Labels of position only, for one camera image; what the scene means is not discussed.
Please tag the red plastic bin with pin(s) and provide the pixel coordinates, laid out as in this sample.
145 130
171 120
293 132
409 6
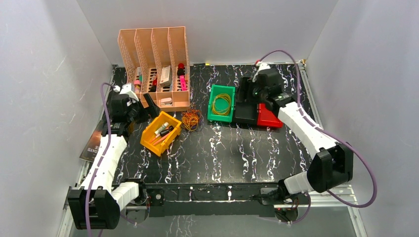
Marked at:
266 118

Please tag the peach desk file organizer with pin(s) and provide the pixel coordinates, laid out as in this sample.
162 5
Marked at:
145 52

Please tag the red black stamp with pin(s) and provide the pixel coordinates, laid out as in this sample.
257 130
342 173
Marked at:
180 70

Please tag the pink pen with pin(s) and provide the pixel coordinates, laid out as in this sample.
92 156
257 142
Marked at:
156 141

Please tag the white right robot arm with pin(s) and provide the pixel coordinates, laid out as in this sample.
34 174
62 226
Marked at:
332 161

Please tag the pink highlighter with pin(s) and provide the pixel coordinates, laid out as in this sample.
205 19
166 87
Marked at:
182 82

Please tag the white box in organizer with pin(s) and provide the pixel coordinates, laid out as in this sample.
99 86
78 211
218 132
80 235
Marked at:
166 76

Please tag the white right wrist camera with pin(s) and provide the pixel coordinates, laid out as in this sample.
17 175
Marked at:
261 67

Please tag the black cylinder marker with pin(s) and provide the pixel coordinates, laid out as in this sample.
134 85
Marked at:
166 131

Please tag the white stapler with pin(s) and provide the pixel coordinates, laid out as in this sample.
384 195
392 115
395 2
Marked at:
166 101

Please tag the dark illustrated book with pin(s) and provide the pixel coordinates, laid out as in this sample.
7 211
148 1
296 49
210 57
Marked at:
92 146

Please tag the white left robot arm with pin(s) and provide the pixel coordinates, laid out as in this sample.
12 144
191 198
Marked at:
97 203

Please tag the green plastic bin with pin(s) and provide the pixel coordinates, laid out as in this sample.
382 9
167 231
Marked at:
221 103

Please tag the white glue stick tube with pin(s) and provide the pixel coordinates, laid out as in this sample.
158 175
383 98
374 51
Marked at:
164 126

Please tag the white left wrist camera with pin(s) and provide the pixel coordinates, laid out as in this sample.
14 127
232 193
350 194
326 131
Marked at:
127 89

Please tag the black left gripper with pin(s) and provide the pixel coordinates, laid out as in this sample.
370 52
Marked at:
144 111

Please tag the black plastic bin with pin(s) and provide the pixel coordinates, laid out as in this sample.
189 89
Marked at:
245 113

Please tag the yellow plastic bin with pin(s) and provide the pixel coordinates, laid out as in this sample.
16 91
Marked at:
148 133

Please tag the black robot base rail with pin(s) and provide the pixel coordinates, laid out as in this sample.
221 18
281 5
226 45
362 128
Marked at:
220 199

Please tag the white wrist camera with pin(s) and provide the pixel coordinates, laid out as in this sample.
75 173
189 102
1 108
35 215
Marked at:
261 67
127 89

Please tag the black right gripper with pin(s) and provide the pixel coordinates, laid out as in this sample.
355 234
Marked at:
245 81

